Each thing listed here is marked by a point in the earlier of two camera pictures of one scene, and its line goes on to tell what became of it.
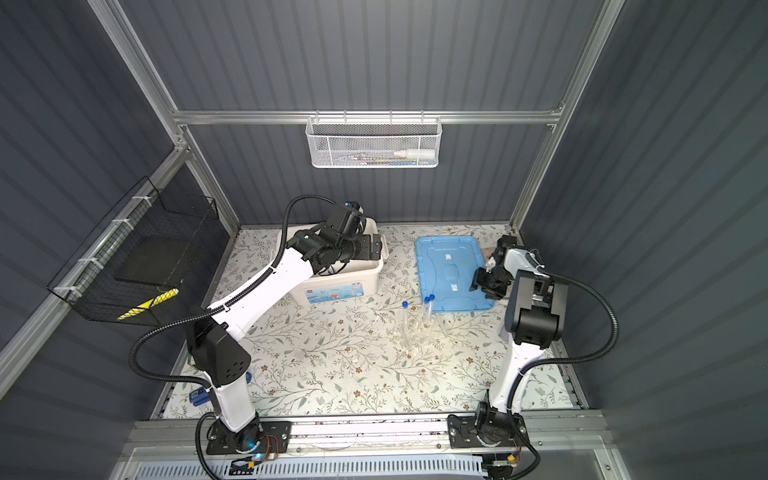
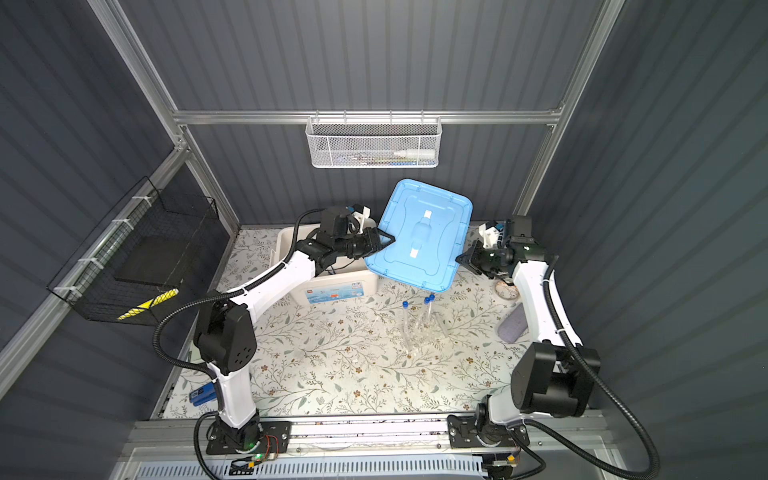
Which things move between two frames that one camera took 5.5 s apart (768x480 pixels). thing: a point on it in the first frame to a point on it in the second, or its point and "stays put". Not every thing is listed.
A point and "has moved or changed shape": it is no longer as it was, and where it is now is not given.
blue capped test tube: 431,305 stays put
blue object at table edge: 202,395 stays put
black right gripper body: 495,283 to 489,259
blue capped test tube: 405,306 stays put
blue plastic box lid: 447,267 has moved or changed shape
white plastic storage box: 352,281 stays put
